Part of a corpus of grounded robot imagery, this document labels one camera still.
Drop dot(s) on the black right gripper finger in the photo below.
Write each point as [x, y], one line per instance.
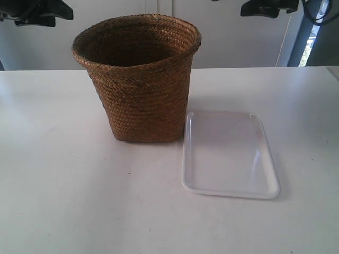
[259, 8]

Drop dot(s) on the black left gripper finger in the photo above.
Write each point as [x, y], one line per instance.
[57, 8]
[37, 20]

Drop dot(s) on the brown woven wicker basket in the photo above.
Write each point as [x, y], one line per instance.
[140, 66]

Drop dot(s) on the white rectangular plastic tray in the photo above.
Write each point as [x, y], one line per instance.
[227, 154]

